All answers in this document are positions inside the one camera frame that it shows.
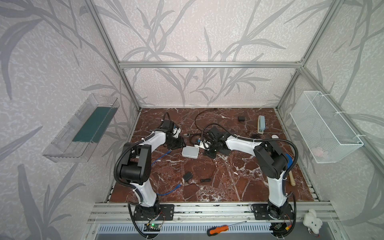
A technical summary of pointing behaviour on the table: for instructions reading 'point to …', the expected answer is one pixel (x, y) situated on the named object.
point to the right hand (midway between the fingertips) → (205, 147)
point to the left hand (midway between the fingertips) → (185, 140)
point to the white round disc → (275, 136)
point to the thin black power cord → (206, 180)
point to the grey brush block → (261, 124)
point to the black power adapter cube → (188, 176)
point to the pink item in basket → (317, 151)
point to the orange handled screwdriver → (212, 231)
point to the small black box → (241, 118)
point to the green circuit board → (154, 227)
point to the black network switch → (226, 152)
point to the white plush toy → (311, 221)
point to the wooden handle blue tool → (289, 163)
